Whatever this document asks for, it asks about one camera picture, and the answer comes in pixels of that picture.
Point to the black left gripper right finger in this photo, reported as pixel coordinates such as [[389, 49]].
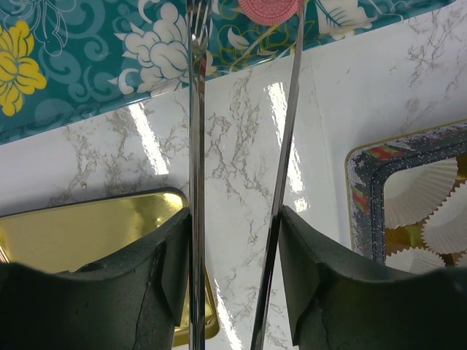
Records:
[[338, 299]]

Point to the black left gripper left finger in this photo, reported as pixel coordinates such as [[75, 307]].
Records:
[[130, 299]]

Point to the metal tongs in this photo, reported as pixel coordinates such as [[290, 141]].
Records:
[[199, 17]]

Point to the white paper cup bottom-left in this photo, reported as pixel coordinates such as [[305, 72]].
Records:
[[414, 260]]

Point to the gold tin lid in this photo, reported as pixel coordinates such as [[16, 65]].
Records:
[[66, 238]]

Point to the white paper cup centre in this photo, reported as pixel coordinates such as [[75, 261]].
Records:
[[445, 230]]

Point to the dark cookie tin box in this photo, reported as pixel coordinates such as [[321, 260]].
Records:
[[368, 167]]

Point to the teal floral tray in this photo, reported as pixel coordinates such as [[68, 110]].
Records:
[[66, 61]]

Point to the pink round cookie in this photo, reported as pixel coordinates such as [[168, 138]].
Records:
[[269, 12]]

